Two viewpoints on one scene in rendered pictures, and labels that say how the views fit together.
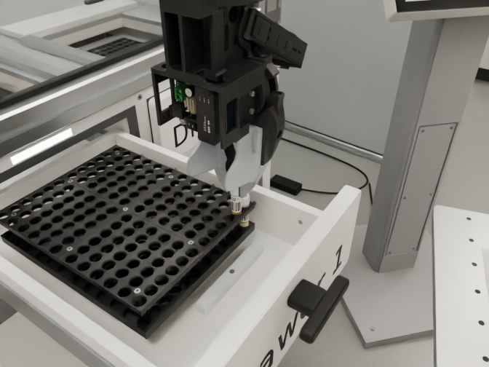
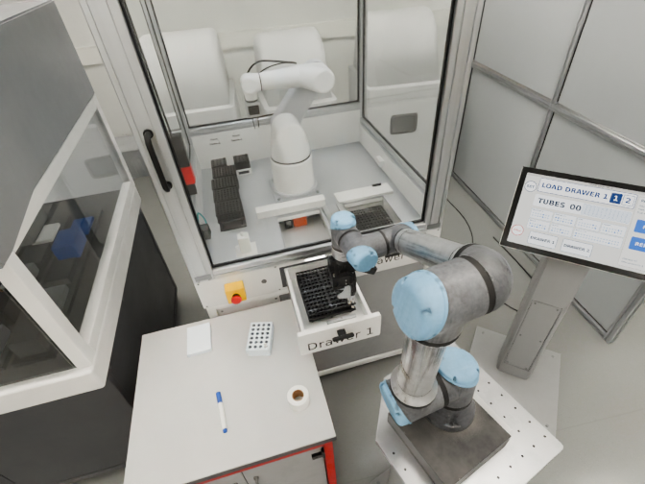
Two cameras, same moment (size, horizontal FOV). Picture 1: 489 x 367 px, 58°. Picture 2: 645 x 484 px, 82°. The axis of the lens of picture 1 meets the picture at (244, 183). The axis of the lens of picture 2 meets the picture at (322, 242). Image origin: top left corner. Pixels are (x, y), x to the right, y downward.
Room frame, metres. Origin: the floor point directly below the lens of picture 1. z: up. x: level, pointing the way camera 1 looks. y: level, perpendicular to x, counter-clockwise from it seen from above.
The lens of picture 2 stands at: (-0.32, -0.54, 1.94)
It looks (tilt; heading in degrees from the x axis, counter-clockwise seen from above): 40 degrees down; 43
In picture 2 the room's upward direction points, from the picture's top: 4 degrees counter-clockwise
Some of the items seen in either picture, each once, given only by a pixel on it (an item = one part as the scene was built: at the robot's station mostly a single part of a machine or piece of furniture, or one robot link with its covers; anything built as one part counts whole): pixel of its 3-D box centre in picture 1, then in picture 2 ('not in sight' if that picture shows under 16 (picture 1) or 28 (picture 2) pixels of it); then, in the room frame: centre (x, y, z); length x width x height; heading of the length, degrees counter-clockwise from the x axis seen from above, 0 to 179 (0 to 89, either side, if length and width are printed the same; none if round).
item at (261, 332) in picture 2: not in sight; (260, 338); (0.11, 0.23, 0.78); 0.12 x 0.08 x 0.04; 40
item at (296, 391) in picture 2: not in sight; (298, 398); (0.03, -0.04, 0.78); 0.07 x 0.07 x 0.04
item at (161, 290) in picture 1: (198, 248); (331, 307); (0.31, 0.05, 0.90); 0.18 x 0.02 x 0.01; 146
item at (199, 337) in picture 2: not in sight; (199, 339); (-0.03, 0.42, 0.77); 0.13 x 0.09 x 0.02; 57
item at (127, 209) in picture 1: (129, 231); (324, 292); (0.37, 0.13, 0.87); 0.22 x 0.18 x 0.06; 56
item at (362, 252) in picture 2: not in sight; (363, 249); (0.33, -0.08, 1.23); 0.11 x 0.11 x 0.08; 62
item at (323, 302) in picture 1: (312, 301); (342, 334); (0.24, -0.06, 0.91); 0.07 x 0.04 x 0.01; 146
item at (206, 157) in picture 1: (208, 157); not in sight; (0.37, 0.04, 0.97); 0.06 x 0.03 x 0.09; 146
